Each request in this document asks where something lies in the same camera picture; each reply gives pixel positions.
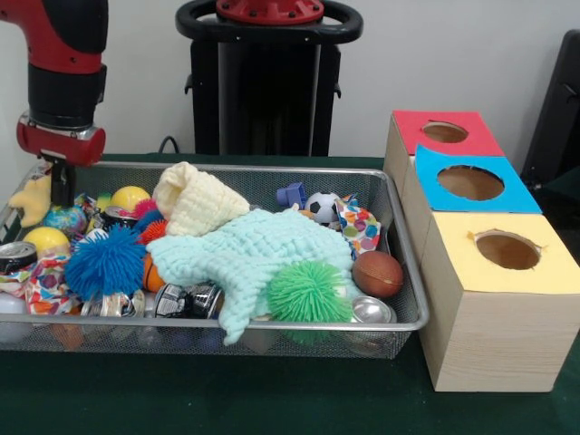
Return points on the dark green tablecloth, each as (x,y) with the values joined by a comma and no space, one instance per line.
(564,213)
(226,399)

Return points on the yellow smiley face ball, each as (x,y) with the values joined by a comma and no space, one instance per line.
(45,240)

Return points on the small black white soccer ball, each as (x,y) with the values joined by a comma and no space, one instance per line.
(322,208)

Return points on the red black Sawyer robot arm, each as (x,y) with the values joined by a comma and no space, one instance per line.
(63,90)

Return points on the cream knit cloth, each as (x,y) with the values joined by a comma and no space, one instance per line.
(199,204)

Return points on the wooden box with three holes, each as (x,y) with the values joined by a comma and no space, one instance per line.
(489,344)

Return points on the plain silver can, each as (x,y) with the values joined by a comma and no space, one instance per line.
(371,312)

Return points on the blue spiky rubber ball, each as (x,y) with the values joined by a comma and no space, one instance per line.
(104,265)

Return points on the mint green knit cloth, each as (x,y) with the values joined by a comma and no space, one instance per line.
(244,254)

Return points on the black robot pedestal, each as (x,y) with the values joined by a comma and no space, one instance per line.
(272,99)

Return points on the black printed can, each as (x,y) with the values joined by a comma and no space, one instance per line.
(186,301)

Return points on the green spiky rubber ball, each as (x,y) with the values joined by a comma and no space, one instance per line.
(308,292)

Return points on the black upright panel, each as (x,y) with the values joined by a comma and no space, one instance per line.
(559,113)

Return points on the shallow clear mesh bin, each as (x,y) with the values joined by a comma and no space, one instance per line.
(136,337)

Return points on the globe print ball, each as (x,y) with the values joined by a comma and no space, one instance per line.
(65,219)

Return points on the small brown football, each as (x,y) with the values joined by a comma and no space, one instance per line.
(378,274)

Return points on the colourful dotted cloth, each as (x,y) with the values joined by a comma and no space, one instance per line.
(364,231)

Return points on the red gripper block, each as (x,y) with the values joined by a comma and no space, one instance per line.
(68,147)

